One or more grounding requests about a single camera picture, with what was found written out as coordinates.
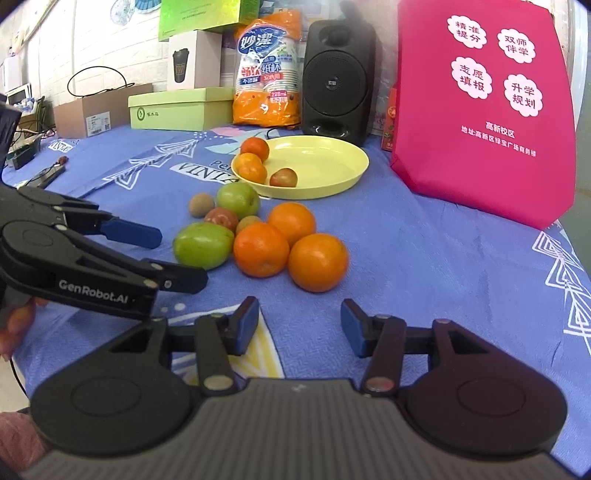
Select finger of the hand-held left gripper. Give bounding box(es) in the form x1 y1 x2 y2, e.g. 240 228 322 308
65 228 209 294
0 186 164 249

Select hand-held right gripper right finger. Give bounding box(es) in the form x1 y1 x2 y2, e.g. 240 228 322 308
341 298 490 395

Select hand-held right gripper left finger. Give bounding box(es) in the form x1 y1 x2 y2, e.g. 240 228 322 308
108 296 260 391

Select large green fruit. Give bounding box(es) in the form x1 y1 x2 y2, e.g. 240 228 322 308
172 222 235 271

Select red green tomato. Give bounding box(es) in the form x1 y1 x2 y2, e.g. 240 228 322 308
204 207 239 233

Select brown kiwi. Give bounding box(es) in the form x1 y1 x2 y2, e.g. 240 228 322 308
188 193 216 219

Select large orange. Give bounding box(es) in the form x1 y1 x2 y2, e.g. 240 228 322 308
268 202 317 247
233 222 291 278
288 233 350 293

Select small green fruit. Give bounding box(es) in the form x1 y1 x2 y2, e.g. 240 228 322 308
216 182 261 219

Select yellow plastic plate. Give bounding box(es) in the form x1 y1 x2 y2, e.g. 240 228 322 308
230 135 370 200

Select person's left hand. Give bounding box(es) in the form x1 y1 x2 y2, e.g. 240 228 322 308
0 298 48 361

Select blue printed cloth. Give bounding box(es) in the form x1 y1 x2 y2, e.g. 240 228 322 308
11 122 591 462

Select brown cardboard box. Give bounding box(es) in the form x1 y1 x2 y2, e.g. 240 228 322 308
53 83 154 139

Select light green shoe box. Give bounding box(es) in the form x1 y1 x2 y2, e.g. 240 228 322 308
128 87 236 131

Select dark red tomato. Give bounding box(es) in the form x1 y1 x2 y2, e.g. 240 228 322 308
269 168 298 188

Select black screen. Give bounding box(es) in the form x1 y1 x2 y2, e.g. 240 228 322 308
0 104 22 167

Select pink clothing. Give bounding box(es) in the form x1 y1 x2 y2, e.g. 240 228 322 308
0 411 47 464

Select white appliance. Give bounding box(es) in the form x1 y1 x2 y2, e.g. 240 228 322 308
4 83 33 108

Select white box with cup picture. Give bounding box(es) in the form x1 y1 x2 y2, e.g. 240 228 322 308
167 30 223 90

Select pink tote bag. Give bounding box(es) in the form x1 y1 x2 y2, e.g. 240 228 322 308
390 0 578 230

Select red printed box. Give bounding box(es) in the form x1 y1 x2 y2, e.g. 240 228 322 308
381 85 399 153

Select orange paper cup pack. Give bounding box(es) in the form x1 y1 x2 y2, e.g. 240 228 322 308
232 11 305 130

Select group of paper fans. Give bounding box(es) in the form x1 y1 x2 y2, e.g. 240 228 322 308
111 0 160 26

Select glossy green gift box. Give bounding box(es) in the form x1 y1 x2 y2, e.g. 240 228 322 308
158 0 262 42

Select black speaker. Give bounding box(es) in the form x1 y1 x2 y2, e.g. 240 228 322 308
301 19 377 146

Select small black device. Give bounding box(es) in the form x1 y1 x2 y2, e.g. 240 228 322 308
339 0 366 24

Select thin black cable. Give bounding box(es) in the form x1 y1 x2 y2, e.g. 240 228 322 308
8 357 31 398

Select black cable loop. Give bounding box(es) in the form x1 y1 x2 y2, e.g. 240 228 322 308
67 67 134 97

